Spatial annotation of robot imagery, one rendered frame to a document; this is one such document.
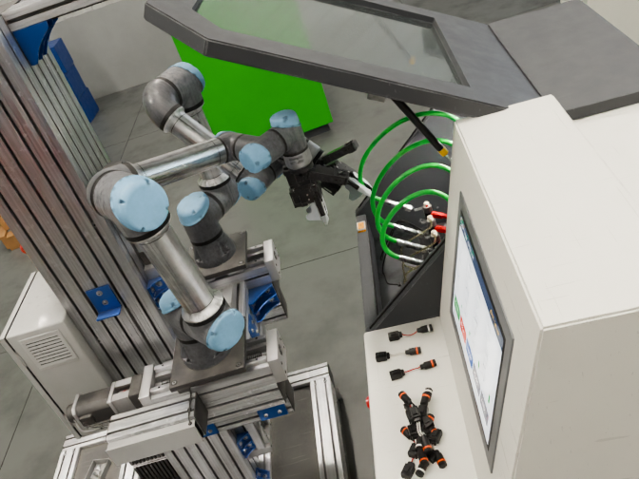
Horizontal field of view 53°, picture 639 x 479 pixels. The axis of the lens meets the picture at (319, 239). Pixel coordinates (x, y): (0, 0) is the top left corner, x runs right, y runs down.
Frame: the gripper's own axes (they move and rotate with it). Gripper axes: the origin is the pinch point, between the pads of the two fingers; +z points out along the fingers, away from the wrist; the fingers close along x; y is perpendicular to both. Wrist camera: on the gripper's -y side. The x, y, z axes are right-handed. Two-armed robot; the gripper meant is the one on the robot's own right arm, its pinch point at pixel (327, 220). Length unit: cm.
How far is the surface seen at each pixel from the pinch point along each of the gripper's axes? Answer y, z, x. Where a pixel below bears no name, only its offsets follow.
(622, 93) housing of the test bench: -76, -27, 22
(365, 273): -4.7, 28.0, -7.5
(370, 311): -5.1, 28.0, 11.4
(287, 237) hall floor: 61, 123, -190
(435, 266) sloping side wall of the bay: -26.9, 8.0, 23.0
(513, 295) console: -38, -27, 80
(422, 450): -15, 22, 68
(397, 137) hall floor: -23, 123, -290
